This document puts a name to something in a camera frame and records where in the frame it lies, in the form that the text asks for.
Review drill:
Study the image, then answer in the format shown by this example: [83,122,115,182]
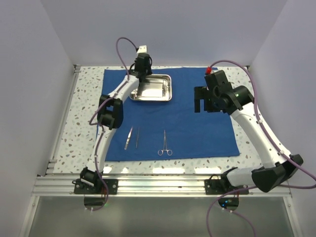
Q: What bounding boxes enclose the stainless steel tray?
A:
[129,74,172,102]

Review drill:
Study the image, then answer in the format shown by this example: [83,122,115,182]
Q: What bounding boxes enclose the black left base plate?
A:
[72,179,119,195]

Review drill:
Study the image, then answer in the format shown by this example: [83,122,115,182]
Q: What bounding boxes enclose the wide steel tweezers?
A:
[124,127,133,150]

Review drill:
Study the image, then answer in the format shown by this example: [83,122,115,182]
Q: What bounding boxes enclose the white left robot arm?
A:
[80,53,152,194]

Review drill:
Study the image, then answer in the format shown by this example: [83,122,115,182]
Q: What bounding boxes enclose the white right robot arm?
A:
[194,70,303,194]

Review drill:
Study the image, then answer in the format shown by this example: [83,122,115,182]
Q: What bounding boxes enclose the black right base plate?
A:
[204,174,249,195]

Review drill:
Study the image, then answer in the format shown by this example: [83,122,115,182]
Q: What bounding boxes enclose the blue surgical cloth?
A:
[106,68,239,161]

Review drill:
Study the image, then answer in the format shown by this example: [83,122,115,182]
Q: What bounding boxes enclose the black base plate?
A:
[204,174,249,195]
[72,179,119,195]

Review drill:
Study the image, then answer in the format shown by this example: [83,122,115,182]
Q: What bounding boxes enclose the aluminium left side rail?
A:
[45,65,81,175]

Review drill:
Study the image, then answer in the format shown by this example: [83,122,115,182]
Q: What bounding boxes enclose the steel hemostat clamp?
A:
[158,130,173,156]

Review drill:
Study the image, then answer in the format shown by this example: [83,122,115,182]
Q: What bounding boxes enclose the aluminium rail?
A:
[31,172,292,198]
[45,65,81,175]

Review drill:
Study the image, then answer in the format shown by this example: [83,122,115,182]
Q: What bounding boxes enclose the aluminium front rail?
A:
[31,172,292,198]

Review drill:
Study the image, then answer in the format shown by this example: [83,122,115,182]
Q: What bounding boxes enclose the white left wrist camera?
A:
[137,45,148,54]

